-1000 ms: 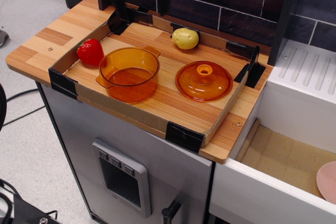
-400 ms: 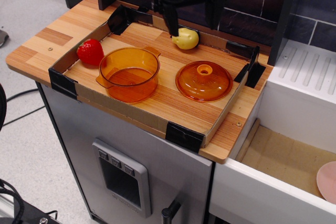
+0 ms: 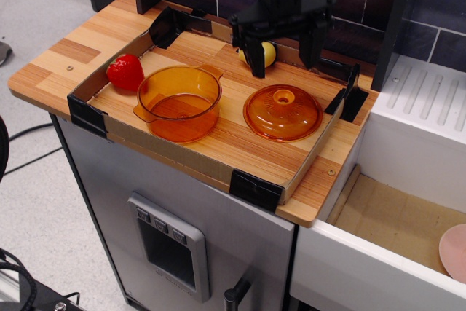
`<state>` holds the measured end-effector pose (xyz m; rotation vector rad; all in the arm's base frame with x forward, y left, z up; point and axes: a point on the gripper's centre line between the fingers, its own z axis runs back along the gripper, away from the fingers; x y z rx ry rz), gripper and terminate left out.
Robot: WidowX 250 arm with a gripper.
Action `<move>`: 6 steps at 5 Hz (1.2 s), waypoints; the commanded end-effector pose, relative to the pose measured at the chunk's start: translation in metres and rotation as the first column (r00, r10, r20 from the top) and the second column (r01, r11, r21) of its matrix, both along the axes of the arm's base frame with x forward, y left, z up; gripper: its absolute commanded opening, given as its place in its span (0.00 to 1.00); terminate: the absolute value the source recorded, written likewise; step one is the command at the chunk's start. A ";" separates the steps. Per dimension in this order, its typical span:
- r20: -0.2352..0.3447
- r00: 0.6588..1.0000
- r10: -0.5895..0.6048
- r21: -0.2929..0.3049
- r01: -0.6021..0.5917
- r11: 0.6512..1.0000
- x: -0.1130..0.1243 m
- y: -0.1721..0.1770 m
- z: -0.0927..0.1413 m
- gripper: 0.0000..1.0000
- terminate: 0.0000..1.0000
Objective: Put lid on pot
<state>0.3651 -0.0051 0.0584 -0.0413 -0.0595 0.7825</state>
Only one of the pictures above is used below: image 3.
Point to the red toy strawberry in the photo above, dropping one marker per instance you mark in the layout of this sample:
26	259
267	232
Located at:
126	72

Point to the yellow toy potato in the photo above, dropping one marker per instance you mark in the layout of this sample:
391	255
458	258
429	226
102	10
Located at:
270	54

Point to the pink plate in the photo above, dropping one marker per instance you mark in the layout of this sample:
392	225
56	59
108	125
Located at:
452	252

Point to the black oven handle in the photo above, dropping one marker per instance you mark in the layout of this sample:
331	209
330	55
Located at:
234	296

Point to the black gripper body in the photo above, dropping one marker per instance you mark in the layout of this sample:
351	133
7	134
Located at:
272	19

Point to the cardboard fence with black tape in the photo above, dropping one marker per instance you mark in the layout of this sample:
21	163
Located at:
298	180

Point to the orange transparent pot lid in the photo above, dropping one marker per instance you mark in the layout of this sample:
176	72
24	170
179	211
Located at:
282	112

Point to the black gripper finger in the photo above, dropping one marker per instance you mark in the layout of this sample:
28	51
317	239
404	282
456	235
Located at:
311	41
254	54

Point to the black upright post right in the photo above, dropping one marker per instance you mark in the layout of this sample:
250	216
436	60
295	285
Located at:
388	55

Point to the white toy sink unit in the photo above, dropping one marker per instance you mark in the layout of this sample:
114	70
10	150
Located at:
375	246

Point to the orange transparent plastic pot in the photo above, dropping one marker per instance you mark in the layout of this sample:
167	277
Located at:
180	103

